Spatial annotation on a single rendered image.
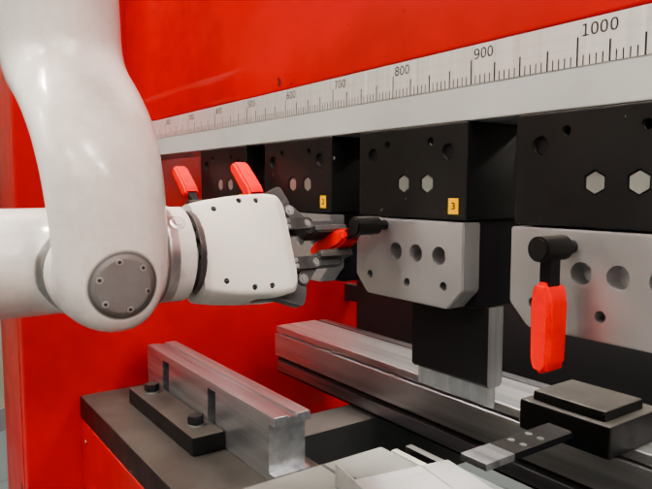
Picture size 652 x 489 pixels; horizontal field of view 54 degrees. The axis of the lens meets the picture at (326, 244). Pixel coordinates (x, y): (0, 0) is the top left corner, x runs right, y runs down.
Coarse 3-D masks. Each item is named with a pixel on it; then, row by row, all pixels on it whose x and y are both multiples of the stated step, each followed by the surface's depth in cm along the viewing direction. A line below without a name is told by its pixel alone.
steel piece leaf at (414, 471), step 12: (336, 468) 60; (408, 468) 64; (420, 468) 64; (336, 480) 60; (348, 480) 58; (360, 480) 61; (372, 480) 61; (384, 480) 61; (396, 480) 61; (408, 480) 61; (420, 480) 61; (432, 480) 61
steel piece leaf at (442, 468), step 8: (432, 464) 65; (440, 464) 65; (448, 464) 65; (432, 472) 63; (440, 472) 63; (448, 472) 63; (456, 472) 63; (464, 472) 63; (448, 480) 61; (456, 480) 61; (464, 480) 61; (472, 480) 61; (456, 488) 60; (464, 488) 60; (472, 488) 60; (480, 488) 60; (488, 488) 60
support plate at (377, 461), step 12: (360, 456) 67; (372, 456) 67; (384, 456) 67; (396, 456) 67; (312, 468) 64; (324, 468) 64; (348, 468) 64; (360, 468) 64; (372, 468) 64; (384, 468) 64; (396, 468) 64; (276, 480) 62; (288, 480) 62; (300, 480) 62; (312, 480) 62; (324, 480) 62
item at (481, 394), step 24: (432, 312) 63; (456, 312) 61; (480, 312) 58; (432, 336) 64; (456, 336) 61; (480, 336) 58; (432, 360) 64; (456, 360) 61; (480, 360) 58; (432, 384) 65; (456, 384) 62; (480, 384) 59
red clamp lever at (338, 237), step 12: (360, 216) 61; (372, 216) 62; (348, 228) 61; (360, 228) 60; (372, 228) 61; (384, 228) 63; (324, 240) 66; (336, 240) 64; (348, 240) 63; (312, 252) 68
